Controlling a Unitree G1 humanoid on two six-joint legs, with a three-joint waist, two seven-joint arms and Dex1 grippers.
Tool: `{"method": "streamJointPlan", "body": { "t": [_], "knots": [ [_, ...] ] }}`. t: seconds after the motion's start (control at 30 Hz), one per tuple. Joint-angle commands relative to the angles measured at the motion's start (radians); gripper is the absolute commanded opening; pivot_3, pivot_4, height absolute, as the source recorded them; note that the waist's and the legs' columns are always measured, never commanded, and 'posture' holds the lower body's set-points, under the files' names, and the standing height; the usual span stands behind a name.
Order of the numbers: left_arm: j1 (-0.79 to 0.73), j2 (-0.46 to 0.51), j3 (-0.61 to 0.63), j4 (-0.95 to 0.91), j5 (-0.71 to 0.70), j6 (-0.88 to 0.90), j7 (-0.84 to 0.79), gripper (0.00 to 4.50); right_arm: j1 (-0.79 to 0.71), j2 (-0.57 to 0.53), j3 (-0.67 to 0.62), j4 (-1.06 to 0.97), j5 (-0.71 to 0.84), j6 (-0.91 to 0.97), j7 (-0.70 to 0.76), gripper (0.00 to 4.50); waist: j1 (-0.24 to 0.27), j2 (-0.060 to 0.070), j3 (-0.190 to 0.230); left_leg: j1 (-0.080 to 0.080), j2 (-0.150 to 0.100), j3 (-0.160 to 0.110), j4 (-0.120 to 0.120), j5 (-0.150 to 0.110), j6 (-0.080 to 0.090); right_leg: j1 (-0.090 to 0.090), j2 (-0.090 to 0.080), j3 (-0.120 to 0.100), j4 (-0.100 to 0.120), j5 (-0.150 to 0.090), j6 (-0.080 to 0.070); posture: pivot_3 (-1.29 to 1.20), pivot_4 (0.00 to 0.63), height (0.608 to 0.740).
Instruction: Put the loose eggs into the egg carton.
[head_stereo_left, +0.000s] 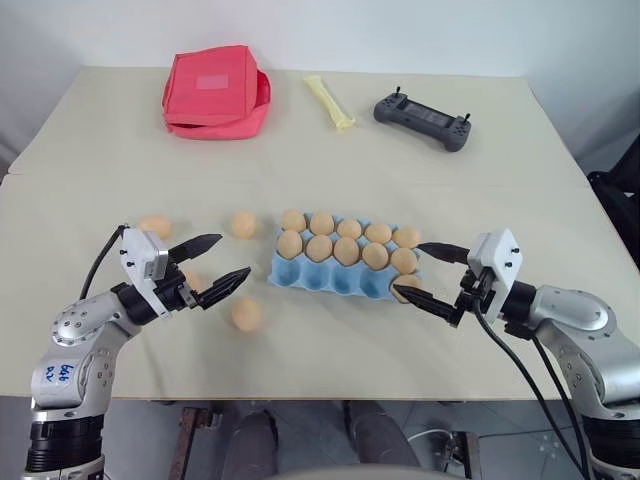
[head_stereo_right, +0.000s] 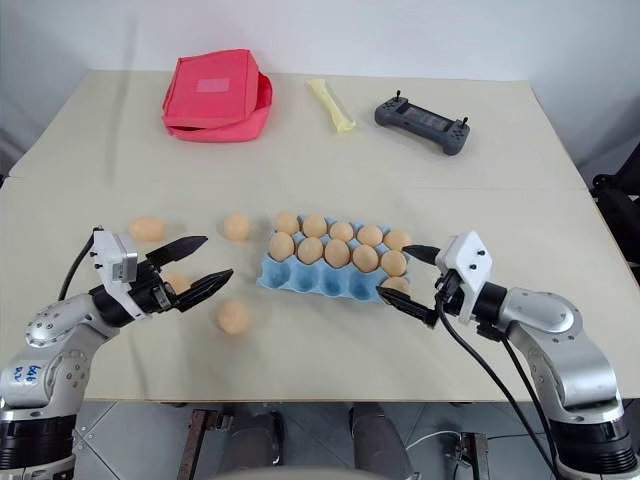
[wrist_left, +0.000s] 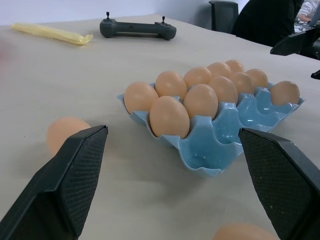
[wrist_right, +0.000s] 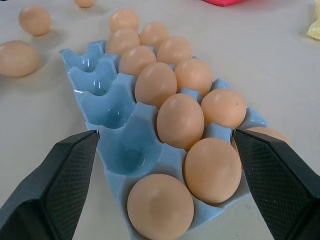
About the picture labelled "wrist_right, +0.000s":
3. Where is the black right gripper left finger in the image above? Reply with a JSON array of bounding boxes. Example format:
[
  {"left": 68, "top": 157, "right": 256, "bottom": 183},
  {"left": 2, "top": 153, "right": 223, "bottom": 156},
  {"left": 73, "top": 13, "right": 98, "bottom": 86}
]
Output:
[{"left": 0, "top": 129, "right": 99, "bottom": 240}]

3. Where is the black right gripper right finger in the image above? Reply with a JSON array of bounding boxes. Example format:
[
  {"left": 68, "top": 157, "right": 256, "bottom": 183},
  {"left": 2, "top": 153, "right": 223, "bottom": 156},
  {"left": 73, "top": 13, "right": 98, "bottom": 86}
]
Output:
[{"left": 231, "top": 127, "right": 320, "bottom": 240}]

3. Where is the light blue egg tray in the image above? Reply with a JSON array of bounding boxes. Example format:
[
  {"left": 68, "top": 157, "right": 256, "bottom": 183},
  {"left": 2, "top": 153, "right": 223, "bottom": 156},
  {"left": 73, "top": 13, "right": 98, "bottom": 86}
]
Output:
[{"left": 59, "top": 39, "right": 270, "bottom": 240}]

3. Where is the yellow object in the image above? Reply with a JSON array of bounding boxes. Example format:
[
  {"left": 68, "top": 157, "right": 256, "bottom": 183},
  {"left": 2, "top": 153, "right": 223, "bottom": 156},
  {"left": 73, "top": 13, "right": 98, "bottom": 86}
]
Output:
[{"left": 306, "top": 19, "right": 320, "bottom": 40}]

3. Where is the red object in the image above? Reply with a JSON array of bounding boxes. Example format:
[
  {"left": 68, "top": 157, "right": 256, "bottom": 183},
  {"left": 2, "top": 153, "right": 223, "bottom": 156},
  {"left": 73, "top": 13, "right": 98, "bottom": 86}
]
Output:
[{"left": 202, "top": 0, "right": 243, "bottom": 7}]

